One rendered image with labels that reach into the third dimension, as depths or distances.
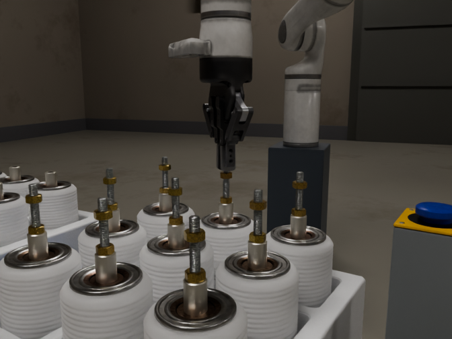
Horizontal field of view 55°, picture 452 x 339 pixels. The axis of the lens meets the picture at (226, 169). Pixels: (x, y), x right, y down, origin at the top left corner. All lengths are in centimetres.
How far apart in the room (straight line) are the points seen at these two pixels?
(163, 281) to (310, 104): 69
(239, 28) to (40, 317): 43
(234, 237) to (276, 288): 17
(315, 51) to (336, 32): 269
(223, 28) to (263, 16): 336
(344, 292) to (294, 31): 65
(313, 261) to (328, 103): 327
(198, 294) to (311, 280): 22
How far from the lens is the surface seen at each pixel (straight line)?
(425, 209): 49
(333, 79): 380
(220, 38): 60
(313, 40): 112
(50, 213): 92
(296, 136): 111
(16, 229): 87
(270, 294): 48
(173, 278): 54
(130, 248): 61
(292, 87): 110
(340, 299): 61
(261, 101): 391
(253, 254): 49
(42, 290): 55
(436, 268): 49
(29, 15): 430
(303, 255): 57
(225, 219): 65
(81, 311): 46
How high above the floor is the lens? 45
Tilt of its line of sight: 11 degrees down
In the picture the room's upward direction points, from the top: straight up
